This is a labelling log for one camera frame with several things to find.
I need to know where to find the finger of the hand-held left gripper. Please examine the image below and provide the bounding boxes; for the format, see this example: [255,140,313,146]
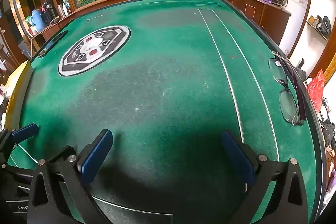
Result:
[0,123,39,164]

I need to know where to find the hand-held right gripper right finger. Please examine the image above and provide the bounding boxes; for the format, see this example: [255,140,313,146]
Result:
[222,130,309,224]

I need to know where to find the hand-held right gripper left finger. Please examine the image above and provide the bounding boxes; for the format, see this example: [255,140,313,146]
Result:
[28,129,114,224]

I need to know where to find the yellow cardboard box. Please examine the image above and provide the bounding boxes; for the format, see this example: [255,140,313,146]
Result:
[5,60,33,130]

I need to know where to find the red plastic bag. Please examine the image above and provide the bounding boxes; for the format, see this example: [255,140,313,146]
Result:
[307,69,326,113]

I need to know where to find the blue thermos jug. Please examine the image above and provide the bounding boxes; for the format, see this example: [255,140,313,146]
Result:
[29,9,46,33]

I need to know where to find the round table control panel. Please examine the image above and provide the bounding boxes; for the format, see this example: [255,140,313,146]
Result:
[58,25,131,77]

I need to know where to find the black thermos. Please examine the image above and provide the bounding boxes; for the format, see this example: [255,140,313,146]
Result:
[42,0,57,25]

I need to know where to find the purple frame eyeglasses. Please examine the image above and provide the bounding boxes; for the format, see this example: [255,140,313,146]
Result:
[268,51,307,126]

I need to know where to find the wall shelf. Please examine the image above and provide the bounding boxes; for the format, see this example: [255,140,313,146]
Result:
[306,20,330,42]

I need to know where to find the black strap bundle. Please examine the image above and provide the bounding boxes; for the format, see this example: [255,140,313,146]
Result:
[316,15,332,35]

